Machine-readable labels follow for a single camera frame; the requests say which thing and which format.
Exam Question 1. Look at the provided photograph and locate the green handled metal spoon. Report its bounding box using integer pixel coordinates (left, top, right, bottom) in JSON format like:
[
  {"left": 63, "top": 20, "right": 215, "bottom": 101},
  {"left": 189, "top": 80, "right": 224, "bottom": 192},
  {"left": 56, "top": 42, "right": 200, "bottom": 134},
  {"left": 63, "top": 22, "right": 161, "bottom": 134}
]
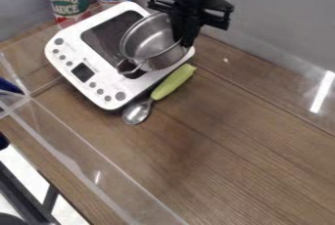
[{"left": 122, "top": 64, "right": 196, "bottom": 125}]

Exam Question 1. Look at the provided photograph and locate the white and black stove top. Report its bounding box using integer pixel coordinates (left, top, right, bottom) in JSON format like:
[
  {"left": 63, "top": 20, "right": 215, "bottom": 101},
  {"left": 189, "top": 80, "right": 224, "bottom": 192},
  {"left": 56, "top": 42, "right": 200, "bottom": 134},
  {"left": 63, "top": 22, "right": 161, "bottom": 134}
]
[{"left": 44, "top": 2, "right": 196, "bottom": 111}]

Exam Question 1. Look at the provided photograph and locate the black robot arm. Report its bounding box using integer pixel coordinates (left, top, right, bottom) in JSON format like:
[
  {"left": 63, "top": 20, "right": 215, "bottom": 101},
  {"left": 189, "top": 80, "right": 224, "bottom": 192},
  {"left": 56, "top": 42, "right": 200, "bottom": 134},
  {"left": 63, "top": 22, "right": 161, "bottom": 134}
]
[{"left": 148, "top": 0, "right": 235, "bottom": 47}]

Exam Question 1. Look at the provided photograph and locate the silver steel pot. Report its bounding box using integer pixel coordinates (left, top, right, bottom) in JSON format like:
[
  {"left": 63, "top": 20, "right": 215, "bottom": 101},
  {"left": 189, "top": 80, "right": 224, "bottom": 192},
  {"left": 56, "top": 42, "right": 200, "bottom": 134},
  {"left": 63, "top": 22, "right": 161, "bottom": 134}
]
[{"left": 117, "top": 13, "right": 189, "bottom": 75}]

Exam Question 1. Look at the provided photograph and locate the clear acrylic barrier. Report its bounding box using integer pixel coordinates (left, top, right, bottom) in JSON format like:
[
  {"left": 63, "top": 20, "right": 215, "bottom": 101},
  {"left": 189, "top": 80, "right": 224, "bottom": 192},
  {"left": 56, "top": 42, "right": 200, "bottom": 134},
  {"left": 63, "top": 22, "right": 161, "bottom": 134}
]
[{"left": 0, "top": 52, "right": 190, "bottom": 225}]

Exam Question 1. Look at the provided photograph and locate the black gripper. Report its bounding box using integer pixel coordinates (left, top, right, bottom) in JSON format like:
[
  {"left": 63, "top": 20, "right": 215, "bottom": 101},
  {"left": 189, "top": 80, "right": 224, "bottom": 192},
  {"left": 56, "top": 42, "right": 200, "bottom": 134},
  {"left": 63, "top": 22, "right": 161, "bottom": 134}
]
[{"left": 148, "top": 0, "right": 235, "bottom": 47}]

